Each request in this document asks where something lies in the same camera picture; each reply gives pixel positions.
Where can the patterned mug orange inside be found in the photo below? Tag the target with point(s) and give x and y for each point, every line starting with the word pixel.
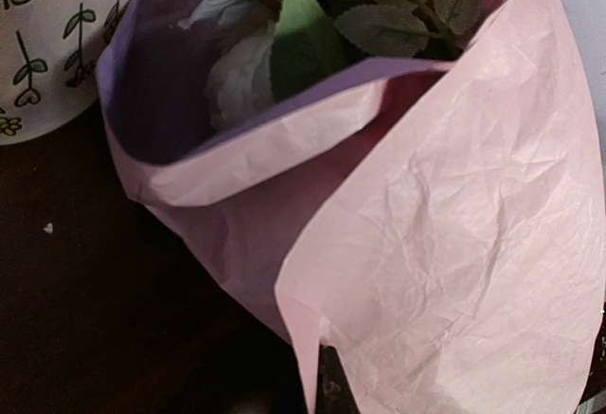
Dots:
pixel 49 50

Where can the purple pink wrapping paper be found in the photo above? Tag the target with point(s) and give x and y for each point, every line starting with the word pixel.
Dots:
pixel 441 226

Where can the white fake flower stem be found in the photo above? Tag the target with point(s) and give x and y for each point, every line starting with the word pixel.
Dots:
pixel 238 85

